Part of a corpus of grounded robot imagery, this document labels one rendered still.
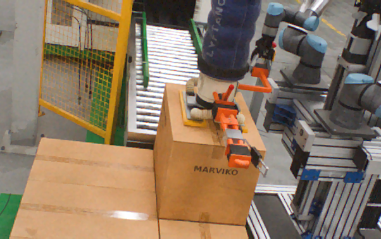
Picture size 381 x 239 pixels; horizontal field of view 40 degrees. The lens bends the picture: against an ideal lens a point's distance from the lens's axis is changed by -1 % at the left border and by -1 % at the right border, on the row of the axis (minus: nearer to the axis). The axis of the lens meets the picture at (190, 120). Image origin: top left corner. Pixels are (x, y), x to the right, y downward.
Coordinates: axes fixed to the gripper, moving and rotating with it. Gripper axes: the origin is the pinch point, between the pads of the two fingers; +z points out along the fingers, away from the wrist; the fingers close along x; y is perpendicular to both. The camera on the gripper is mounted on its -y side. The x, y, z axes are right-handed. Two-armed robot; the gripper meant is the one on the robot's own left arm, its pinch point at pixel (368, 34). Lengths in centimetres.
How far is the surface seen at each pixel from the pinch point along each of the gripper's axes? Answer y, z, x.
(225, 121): 44, 43, -5
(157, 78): 43, 97, -173
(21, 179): 129, 152, -116
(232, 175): 34, 71, -11
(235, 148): 46, 42, 17
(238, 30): 39, 14, -32
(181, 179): 55, 76, -12
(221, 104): 43, 43, -20
